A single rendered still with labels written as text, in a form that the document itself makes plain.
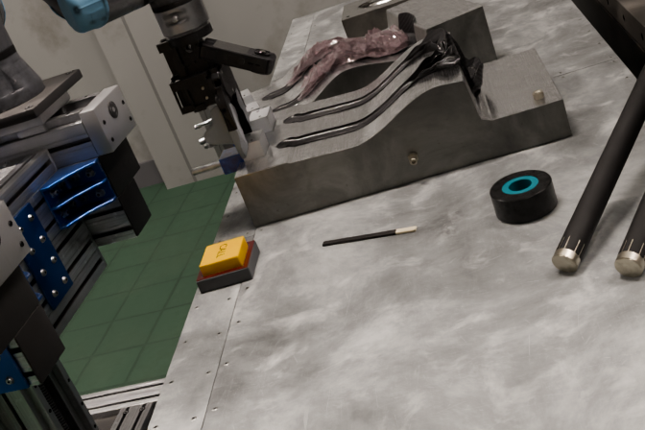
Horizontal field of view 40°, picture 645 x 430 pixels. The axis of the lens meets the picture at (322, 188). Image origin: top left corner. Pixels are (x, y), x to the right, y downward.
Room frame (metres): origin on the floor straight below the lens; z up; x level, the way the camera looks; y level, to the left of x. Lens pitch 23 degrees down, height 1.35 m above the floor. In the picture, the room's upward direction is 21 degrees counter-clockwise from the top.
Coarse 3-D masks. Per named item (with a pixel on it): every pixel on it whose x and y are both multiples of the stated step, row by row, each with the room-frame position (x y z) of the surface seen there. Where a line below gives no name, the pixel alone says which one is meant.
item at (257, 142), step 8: (248, 136) 1.35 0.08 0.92; (256, 136) 1.34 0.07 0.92; (264, 136) 1.36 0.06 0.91; (248, 144) 1.32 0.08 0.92; (256, 144) 1.32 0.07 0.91; (264, 144) 1.34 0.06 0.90; (224, 152) 1.36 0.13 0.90; (232, 152) 1.35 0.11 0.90; (248, 152) 1.32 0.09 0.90; (256, 152) 1.32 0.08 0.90; (264, 152) 1.32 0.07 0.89; (224, 160) 1.33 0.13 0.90; (232, 160) 1.33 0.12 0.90; (240, 160) 1.33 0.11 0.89; (200, 168) 1.36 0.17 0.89; (208, 168) 1.36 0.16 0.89; (216, 168) 1.36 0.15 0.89; (224, 168) 1.34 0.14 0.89; (232, 168) 1.33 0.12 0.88
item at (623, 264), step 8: (640, 208) 0.84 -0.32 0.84; (640, 216) 0.83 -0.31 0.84; (632, 224) 0.83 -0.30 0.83; (640, 224) 0.82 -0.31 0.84; (632, 232) 0.81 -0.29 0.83; (640, 232) 0.81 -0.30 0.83; (624, 240) 0.81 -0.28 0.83; (632, 240) 0.80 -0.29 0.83; (640, 240) 0.80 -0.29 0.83; (624, 248) 0.80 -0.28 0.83; (632, 248) 0.79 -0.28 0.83; (640, 248) 0.79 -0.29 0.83; (624, 256) 0.78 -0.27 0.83; (632, 256) 0.78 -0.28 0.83; (640, 256) 0.78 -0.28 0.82; (616, 264) 0.79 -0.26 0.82; (624, 264) 0.78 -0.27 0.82; (632, 264) 0.78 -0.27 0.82; (640, 264) 0.77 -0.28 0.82; (624, 272) 0.79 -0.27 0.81; (632, 272) 0.78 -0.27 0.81; (640, 272) 0.78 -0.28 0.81
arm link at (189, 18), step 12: (192, 0) 1.32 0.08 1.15; (156, 12) 1.37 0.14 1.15; (168, 12) 1.32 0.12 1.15; (180, 12) 1.32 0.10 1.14; (192, 12) 1.32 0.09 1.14; (204, 12) 1.34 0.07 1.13; (168, 24) 1.32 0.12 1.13; (180, 24) 1.31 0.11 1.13; (192, 24) 1.32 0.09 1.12; (204, 24) 1.34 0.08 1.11; (168, 36) 1.33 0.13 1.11; (180, 36) 1.32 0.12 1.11
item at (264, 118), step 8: (256, 112) 1.46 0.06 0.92; (264, 112) 1.45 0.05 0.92; (272, 112) 1.46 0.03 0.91; (256, 120) 1.43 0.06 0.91; (264, 120) 1.42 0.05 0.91; (272, 120) 1.44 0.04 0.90; (256, 128) 1.43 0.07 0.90; (264, 128) 1.43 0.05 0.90; (272, 128) 1.42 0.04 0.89; (208, 144) 1.47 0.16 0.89
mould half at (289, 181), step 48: (336, 96) 1.49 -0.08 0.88; (384, 96) 1.35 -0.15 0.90; (432, 96) 1.20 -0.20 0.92; (480, 96) 1.29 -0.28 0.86; (528, 96) 1.22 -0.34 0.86; (336, 144) 1.26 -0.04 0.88; (384, 144) 1.22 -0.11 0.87; (432, 144) 1.21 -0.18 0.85; (480, 144) 1.19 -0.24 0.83; (528, 144) 1.18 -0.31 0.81; (240, 192) 1.27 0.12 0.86; (288, 192) 1.26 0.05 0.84; (336, 192) 1.24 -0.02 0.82
